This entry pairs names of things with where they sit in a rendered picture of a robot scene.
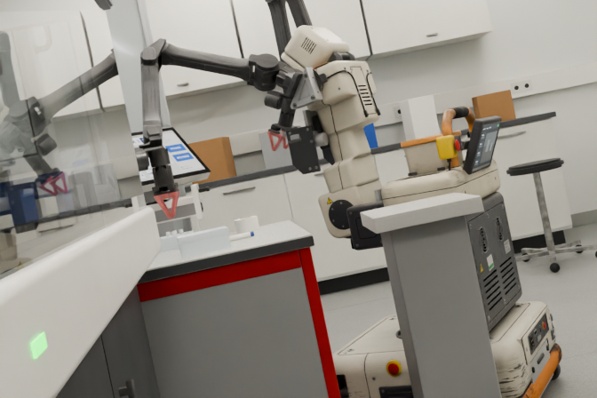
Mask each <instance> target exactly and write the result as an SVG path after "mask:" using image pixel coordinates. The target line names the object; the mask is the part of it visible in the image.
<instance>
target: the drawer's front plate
mask: <svg viewBox="0 0 597 398"><path fill-rule="evenodd" d="M198 189H199V186H198V184H194V185H192V186H191V191H192V195H193V199H194V204H195V212H196V216H197V220H203V218H204V211H203V212H202V208H201V204H200V202H202V200H201V195H200V193H199V191H198Z"/></svg>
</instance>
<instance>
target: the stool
mask: <svg viewBox="0 0 597 398"><path fill-rule="evenodd" d="M562 164H564V161H563V160H561V159H560V158H551V159H545V160H539V161H535V162H530V163H522V164H518V165H515V166H511V167H508V170H507V171H506V174H510V176H520V175H526V174H531V173H532V175H533V179H534V184H535V189H536V193H537V201H538V206H539V210H540V215H541V219H542V224H543V229H544V233H545V241H546V246H547V249H534V248H523V249H521V252H523V254H522V255H521V256H519V257H515V259H516V262H517V261H524V262H528V261H529V260H530V259H533V258H538V257H542V256H546V255H549V257H550V262H555V261H557V260H556V256H555V254H558V253H566V252H574V251H575V252H576V253H582V252H583V251H590V250H597V244H595V245H586V246H582V245H580V243H581V241H580V240H574V241H572V242H569V243H565V244H563V245H561V246H558V247H556V248H554V243H553V235H552V230H551V226H550V221H549V217H548V212H547V208H546V202H545V194H544V189H543V185H542V180H541V176H540V172H541V171H549V170H552V169H556V168H560V167H562ZM575 245H576V246H575ZM572 246H575V247H572ZM528 253H531V254H528ZM550 270H551V271H552V272H554V273H556V272H558V271H559V270H560V266H559V265H558V264H557V263H552V264H551V265H550Z"/></svg>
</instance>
